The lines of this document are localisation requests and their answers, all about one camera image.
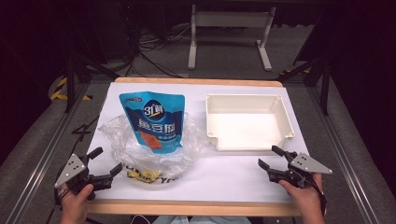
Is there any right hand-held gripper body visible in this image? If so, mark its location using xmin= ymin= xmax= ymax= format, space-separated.
xmin=267 ymin=150 xmax=333 ymax=189

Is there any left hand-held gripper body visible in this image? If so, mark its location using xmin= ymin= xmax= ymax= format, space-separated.
xmin=53 ymin=153 xmax=114 ymax=202

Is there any person's right hand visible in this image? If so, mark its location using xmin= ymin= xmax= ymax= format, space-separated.
xmin=277 ymin=173 xmax=325 ymax=217

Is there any person's left hand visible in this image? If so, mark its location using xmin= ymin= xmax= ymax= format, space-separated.
xmin=59 ymin=182 xmax=94 ymax=218

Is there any white plastic box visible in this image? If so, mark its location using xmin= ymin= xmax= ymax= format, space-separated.
xmin=205 ymin=93 xmax=296 ymax=153

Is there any white paper table sheet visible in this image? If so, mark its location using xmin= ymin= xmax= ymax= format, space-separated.
xmin=87 ymin=81 xmax=310 ymax=204

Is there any clear plastic bag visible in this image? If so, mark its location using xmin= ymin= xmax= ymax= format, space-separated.
xmin=97 ymin=112 xmax=210 ymax=185

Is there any blue snack pouch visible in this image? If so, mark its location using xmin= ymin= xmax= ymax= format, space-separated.
xmin=119 ymin=91 xmax=186 ymax=155

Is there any yellow black floor tape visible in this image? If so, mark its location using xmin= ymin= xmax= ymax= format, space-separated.
xmin=49 ymin=76 xmax=93 ymax=102

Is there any black metal stand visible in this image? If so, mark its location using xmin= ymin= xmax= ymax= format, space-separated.
xmin=276 ymin=57 xmax=332 ymax=117
xmin=63 ymin=50 xmax=120 ymax=114

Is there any aluminium floor rail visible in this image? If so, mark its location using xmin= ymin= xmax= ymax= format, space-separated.
xmin=305 ymin=77 xmax=381 ymax=224
xmin=5 ymin=83 xmax=92 ymax=224

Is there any thin white cable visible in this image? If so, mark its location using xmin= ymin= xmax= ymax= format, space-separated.
xmin=130 ymin=214 xmax=154 ymax=224

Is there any bundle of floor cables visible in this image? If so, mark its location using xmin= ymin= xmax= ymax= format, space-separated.
xmin=122 ymin=22 xmax=191 ymax=78

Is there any white metal stand frame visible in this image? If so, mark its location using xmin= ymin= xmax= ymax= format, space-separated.
xmin=187 ymin=4 xmax=277 ymax=72

